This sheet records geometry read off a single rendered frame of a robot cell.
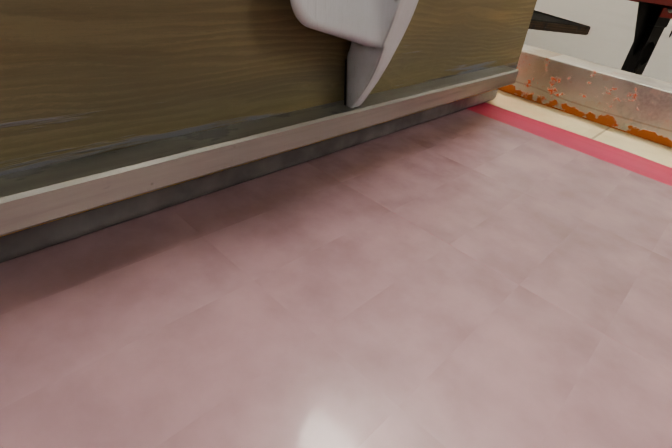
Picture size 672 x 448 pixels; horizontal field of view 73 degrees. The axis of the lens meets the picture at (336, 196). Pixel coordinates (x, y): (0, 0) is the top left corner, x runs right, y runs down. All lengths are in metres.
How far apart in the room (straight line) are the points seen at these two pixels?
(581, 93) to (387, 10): 0.26
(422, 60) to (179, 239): 0.16
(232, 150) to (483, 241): 0.11
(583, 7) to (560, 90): 1.82
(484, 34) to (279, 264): 0.22
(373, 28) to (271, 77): 0.04
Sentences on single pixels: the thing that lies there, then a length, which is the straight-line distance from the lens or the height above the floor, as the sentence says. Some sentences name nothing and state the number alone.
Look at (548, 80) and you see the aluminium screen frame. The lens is 0.43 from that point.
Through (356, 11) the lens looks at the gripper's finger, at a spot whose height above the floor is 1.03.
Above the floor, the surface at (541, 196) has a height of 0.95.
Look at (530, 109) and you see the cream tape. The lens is 0.41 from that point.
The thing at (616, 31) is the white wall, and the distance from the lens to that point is 2.21.
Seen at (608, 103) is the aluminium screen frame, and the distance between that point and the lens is 0.42.
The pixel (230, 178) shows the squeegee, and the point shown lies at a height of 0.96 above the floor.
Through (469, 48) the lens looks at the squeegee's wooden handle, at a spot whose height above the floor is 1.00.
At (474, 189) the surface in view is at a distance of 0.24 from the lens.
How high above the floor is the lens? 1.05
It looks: 30 degrees down
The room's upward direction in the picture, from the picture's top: 9 degrees clockwise
